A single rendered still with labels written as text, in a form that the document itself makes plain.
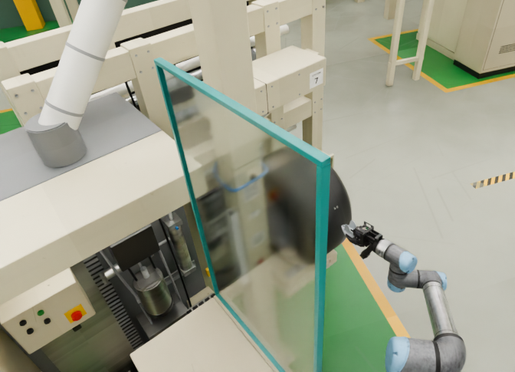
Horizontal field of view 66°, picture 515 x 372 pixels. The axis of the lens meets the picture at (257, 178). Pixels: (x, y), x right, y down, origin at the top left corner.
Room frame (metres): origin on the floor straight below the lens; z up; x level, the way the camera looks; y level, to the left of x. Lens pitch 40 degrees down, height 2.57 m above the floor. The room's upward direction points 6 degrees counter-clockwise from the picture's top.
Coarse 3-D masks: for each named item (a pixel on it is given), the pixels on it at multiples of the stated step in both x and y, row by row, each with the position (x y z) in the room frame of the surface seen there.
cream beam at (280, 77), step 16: (288, 48) 1.96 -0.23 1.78; (256, 64) 1.81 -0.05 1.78; (272, 64) 1.79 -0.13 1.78; (288, 64) 1.77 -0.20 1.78; (304, 64) 1.75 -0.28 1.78; (320, 64) 1.78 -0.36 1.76; (256, 80) 1.64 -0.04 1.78; (272, 80) 1.63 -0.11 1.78; (288, 80) 1.67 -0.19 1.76; (304, 80) 1.73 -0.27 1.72; (256, 96) 1.56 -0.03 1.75; (272, 96) 1.61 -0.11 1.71; (288, 96) 1.67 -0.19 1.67
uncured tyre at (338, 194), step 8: (336, 176) 1.37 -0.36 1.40; (336, 184) 1.33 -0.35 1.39; (336, 192) 1.30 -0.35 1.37; (344, 192) 1.32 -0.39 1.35; (336, 200) 1.27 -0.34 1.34; (344, 200) 1.29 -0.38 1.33; (344, 208) 1.26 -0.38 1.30; (336, 216) 1.23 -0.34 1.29; (344, 216) 1.25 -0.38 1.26; (328, 224) 1.20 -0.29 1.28; (336, 224) 1.22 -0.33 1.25; (344, 224) 1.24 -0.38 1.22; (328, 232) 1.18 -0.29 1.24; (336, 232) 1.21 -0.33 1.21; (328, 240) 1.17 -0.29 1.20; (336, 240) 1.21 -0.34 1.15; (344, 240) 1.27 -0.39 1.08; (328, 248) 1.18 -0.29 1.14
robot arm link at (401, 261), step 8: (392, 248) 1.00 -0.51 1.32; (400, 248) 0.99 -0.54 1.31; (384, 256) 0.99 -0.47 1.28; (392, 256) 0.96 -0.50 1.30; (400, 256) 0.95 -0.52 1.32; (408, 256) 0.94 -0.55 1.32; (392, 264) 0.95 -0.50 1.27; (400, 264) 0.93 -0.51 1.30; (408, 264) 0.91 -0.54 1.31; (416, 264) 0.93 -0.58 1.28; (400, 272) 0.92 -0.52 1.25; (408, 272) 0.91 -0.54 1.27
